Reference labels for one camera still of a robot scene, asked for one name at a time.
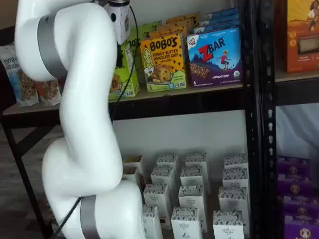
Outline blue Zbar chocolate chip box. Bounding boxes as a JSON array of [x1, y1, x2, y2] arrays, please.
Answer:
[[205, 7, 239, 20], [193, 23, 240, 34], [199, 16, 240, 28], [186, 26, 243, 88]]

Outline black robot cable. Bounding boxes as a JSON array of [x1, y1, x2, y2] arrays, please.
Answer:
[[53, 3, 140, 237]]

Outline purple snack box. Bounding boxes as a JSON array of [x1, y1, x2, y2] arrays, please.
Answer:
[[284, 215, 319, 239], [278, 155, 311, 176], [278, 174, 316, 197], [283, 195, 319, 218]]

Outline white Organic Pantry box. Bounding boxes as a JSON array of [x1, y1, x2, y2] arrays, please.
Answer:
[[151, 167, 175, 190], [223, 154, 249, 173], [178, 185, 206, 213], [218, 186, 250, 215], [144, 184, 170, 225], [185, 153, 209, 173], [171, 207, 203, 239], [213, 211, 246, 239], [180, 167, 205, 188], [156, 154, 179, 175], [222, 169, 249, 190], [142, 204, 164, 239]]

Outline large orange cardboard box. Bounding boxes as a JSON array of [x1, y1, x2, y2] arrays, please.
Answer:
[[281, 0, 319, 74]]

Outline yellow Bobo's peanut butter box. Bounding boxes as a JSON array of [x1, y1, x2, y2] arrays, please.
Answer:
[[149, 24, 188, 40], [140, 34, 187, 93], [166, 12, 200, 25], [161, 19, 194, 30]]

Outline small white snack box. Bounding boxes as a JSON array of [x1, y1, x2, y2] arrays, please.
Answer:
[[121, 166, 139, 185], [122, 155, 144, 174]]

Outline white blue Purely Elizabeth bag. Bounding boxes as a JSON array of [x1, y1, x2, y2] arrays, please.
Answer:
[[0, 46, 40, 108]]

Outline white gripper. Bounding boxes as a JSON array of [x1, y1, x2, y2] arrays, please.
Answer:
[[103, 0, 132, 68]]

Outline black metal shelf frame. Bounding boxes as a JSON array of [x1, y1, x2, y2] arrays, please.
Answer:
[[0, 0, 262, 239], [260, 0, 319, 239]]

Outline green Bobo's apple pie box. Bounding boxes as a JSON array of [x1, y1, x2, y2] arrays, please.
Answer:
[[109, 39, 140, 98], [124, 26, 144, 84], [138, 21, 162, 39]]

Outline wooden shelf board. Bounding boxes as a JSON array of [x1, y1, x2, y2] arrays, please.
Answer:
[[275, 71, 319, 83], [2, 83, 244, 115]]

